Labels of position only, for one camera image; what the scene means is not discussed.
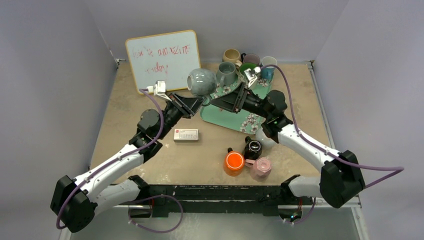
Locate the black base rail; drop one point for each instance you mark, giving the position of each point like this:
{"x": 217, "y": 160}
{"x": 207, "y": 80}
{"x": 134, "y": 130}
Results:
{"x": 267, "y": 200}

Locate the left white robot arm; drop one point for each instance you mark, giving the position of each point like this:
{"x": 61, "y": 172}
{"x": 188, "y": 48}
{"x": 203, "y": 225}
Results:
{"x": 109, "y": 172}

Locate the cream white mug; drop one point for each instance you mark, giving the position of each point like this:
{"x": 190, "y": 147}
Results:
{"x": 240, "y": 68}

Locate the beige brown mug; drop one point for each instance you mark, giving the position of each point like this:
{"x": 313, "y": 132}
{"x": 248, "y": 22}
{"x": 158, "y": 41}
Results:
{"x": 231, "y": 55}

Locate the grey-blue upside-down mug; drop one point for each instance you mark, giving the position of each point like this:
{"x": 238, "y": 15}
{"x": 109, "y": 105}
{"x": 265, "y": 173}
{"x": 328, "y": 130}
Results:
{"x": 203, "y": 83}

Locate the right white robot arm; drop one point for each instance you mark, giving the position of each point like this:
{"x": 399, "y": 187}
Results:
{"x": 340, "y": 179}

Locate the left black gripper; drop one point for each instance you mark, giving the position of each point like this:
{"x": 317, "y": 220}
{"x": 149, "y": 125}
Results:
{"x": 189, "y": 105}

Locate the grey mug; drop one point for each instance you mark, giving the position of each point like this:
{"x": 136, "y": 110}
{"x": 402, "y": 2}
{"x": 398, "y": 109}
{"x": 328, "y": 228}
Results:
{"x": 226, "y": 74}

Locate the white whiteboard yellow frame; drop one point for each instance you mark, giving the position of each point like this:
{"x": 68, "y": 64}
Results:
{"x": 168, "y": 57}

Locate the green floral tray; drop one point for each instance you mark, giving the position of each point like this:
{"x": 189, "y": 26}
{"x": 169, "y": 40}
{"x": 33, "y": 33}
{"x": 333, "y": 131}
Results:
{"x": 242, "y": 121}

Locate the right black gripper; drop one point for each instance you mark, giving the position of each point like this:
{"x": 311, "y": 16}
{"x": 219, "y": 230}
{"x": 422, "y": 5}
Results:
{"x": 238, "y": 100}

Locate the black mug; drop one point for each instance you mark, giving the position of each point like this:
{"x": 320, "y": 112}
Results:
{"x": 252, "y": 150}

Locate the white speckled mug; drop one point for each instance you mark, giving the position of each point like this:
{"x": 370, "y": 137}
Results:
{"x": 266, "y": 142}

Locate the mauve purple mug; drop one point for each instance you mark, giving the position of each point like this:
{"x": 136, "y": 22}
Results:
{"x": 250, "y": 58}

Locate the blue teal mug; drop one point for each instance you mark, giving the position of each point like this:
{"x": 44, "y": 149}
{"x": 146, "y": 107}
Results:
{"x": 267, "y": 70}

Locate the orange mug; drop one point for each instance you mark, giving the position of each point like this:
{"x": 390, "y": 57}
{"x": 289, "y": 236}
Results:
{"x": 233, "y": 163}

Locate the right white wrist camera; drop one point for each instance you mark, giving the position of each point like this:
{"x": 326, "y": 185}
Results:
{"x": 252, "y": 76}

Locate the pink faceted mug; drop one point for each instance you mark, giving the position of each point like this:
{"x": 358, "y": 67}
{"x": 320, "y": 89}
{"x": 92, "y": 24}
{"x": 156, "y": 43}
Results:
{"x": 259, "y": 169}

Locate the small white card box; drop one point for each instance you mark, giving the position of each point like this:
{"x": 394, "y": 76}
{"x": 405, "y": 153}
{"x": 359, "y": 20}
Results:
{"x": 186, "y": 135}

